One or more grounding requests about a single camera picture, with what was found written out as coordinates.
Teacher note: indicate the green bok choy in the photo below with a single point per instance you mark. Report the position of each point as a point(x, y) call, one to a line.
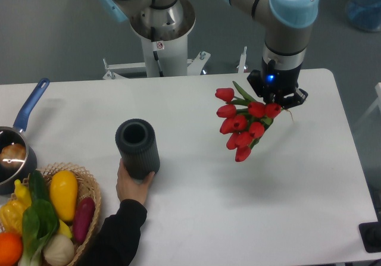
point(39, 224)

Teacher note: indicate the white garlic bulb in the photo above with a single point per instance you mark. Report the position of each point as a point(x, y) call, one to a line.
point(59, 251)

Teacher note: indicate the dark grey ribbed vase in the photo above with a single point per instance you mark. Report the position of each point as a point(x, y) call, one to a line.
point(137, 145)

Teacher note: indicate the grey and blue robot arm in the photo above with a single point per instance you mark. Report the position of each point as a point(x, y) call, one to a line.
point(288, 23)

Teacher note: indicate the black device at table edge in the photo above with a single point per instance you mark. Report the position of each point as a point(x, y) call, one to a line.
point(370, 235)

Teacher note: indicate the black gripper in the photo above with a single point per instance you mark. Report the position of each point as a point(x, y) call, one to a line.
point(277, 86)

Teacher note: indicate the person's bare hand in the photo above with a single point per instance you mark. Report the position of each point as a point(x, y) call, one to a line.
point(127, 188)

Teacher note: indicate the yellow banana tip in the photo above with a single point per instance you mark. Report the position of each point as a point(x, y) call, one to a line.
point(64, 229)

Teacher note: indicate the red tulip bouquet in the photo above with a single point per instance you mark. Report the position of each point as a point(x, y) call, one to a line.
point(245, 119)

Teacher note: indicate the brown bread roll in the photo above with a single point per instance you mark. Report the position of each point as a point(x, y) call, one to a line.
point(13, 156)

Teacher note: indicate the yellow squash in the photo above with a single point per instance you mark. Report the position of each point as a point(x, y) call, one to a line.
point(63, 194)

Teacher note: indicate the green cucumber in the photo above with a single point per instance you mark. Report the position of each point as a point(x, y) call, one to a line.
point(37, 186)

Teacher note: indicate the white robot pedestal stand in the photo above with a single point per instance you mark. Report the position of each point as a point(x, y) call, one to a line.
point(164, 38)

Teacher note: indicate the blue handled saucepan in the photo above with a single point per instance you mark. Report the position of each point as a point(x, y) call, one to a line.
point(15, 134)

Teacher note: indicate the yellow bell pepper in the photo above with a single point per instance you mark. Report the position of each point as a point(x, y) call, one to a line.
point(12, 216)

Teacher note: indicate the blue transparent container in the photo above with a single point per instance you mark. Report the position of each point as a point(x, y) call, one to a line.
point(364, 14)

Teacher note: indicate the orange fruit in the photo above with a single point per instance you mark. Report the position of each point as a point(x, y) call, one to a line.
point(11, 248)

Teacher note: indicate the purple eggplant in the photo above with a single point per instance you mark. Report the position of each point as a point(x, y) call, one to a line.
point(83, 218)

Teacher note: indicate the black sleeved forearm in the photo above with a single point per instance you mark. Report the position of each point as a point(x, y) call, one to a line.
point(118, 240)

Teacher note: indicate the small yellow pepper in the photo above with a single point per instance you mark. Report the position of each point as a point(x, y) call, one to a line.
point(22, 193)

